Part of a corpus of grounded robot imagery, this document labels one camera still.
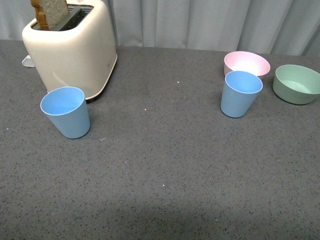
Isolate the cream two-slot toaster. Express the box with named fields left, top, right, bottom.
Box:
left=22, top=0, right=118, bottom=100

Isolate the green bowl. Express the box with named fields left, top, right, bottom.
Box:
left=272, top=64, right=320, bottom=105

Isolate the grey curtain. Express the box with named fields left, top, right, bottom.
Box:
left=0, top=0, right=320, bottom=57

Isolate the white power plug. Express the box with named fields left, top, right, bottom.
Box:
left=21, top=55, right=35, bottom=68

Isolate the blue cup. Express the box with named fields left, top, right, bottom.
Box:
left=220, top=70, right=263, bottom=118
left=40, top=86, right=91, bottom=139

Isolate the brown bread slice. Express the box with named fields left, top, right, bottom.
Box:
left=30, top=0, right=69, bottom=31

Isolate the pink bowl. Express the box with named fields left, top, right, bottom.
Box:
left=223, top=51, right=271, bottom=80

